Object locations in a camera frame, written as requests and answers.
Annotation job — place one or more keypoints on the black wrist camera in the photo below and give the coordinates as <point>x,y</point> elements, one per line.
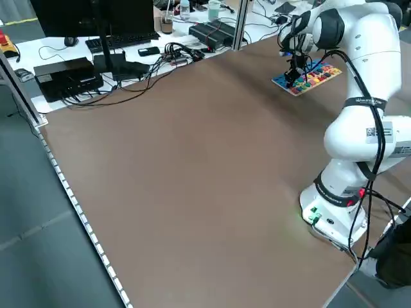
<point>287,74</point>

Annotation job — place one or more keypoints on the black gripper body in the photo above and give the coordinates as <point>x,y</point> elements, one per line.
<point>298,64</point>

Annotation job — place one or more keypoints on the black ribbed power supply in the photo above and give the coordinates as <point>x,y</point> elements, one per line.
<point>208,37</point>
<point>224,27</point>

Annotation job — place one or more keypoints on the large black box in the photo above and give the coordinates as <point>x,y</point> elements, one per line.
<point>64,77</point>

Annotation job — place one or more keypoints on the black phone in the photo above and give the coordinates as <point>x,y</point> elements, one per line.
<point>148,51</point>

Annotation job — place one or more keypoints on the black monitor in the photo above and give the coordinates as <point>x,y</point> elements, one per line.
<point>96,16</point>

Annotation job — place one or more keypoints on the black mouse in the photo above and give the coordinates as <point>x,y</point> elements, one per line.
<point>71,41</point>

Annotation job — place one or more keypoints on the clear bottle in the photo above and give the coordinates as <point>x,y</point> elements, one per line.
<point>184,9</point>

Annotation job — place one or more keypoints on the aluminium corner post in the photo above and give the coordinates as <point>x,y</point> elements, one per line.
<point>38,118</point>

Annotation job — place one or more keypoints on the black keyboard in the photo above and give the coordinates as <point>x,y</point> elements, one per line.
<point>135,40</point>

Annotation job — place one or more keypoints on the colourful toy puzzle board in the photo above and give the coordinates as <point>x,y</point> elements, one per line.
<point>316,77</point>

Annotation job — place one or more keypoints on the aluminium frame post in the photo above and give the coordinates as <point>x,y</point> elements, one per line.
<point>240,25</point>

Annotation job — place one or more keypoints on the white table edge strip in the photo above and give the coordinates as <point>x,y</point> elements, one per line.
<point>86,221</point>

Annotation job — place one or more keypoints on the person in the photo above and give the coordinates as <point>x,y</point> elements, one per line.
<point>393,256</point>

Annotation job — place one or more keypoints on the red emergency stop button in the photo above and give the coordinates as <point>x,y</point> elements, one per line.
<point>3,38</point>

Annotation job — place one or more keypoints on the brown drinking glass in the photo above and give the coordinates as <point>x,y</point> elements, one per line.
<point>166,24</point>

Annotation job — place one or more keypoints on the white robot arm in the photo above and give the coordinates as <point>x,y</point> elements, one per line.
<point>363,150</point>

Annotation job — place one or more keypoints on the small grey device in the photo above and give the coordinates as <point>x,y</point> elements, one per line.
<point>24,74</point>

